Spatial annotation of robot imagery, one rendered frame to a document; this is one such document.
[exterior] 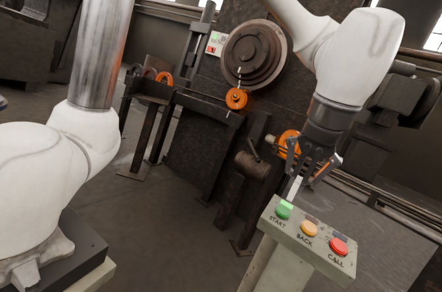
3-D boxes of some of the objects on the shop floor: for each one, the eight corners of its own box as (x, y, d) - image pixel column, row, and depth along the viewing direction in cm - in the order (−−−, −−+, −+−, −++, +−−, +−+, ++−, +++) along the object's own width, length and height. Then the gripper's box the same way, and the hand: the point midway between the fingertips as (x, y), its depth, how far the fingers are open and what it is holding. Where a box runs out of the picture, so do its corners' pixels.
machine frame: (202, 151, 254) (256, 6, 219) (283, 200, 207) (368, 25, 172) (159, 161, 190) (225, -42, 154) (262, 234, 143) (391, -34, 108)
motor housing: (217, 214, 145) (245, 148, 134) (243, 234, 135) (275, 164, 125) (207, 222, 133) (237, 150, 123) (235, 244, 124) (270, 168, 113)
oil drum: (151, 98, 458) (162, 59, 440) (169, 107, 433) (182, 66, 415) (128, 95, 406) (140, 50, 388) (147, 105, 380) (161, 58, 363)
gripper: (360, 127, 43) (317, 202, 55) (300, 106, 49) (273, 178, 61) (359, 141, 38) (311, 221, 49) (291, 115, 43) (262, 193, 55)
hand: (294, 188), depth 53 cm, fingers closed
